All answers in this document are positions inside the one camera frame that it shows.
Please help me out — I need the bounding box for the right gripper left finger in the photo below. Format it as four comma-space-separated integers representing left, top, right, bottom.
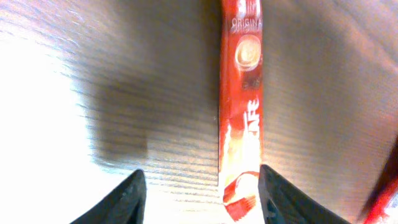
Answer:
71, 169, 147, 224

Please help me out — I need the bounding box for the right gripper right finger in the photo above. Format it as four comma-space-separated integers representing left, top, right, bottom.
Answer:
258, 164, 348, 224

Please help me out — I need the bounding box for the red snack bag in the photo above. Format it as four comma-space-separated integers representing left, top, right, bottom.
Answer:
363, 145, 397, 224

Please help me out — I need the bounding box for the red stick sachet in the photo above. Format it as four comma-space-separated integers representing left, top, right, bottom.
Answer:
218, 0, 264, 223

